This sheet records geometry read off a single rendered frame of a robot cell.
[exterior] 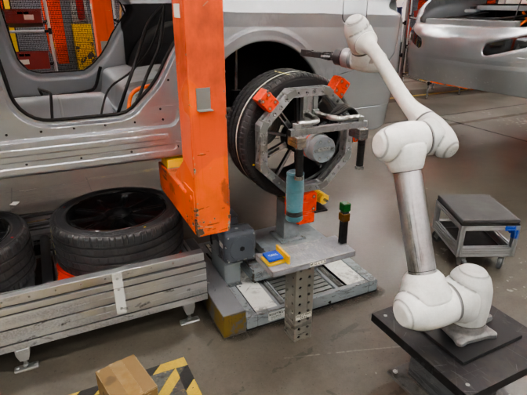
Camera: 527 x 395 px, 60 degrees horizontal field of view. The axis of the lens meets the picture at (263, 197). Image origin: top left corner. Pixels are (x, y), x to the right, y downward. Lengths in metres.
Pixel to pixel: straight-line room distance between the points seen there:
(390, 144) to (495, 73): 2.87
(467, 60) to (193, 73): 3.12
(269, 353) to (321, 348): 0.25
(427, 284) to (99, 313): 1.42
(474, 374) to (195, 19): 1.63
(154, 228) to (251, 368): 0.79
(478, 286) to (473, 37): 3.04
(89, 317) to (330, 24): 1.96
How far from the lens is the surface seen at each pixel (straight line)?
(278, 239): 2.66
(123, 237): 2.22
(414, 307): 1.72
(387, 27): 3.00
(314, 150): 2.19
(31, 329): 2.27
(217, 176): 2.01
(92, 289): 2.19
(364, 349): 2.31
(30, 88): 4.08
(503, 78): 4.46
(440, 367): 1.85
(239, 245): 2.38
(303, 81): 2.34
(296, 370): 2.17
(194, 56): 1.87
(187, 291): 2.32
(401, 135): 1.67
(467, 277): 1.85
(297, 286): 2.11
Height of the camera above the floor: 1.50
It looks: 23 degrees down
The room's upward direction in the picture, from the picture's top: straight up
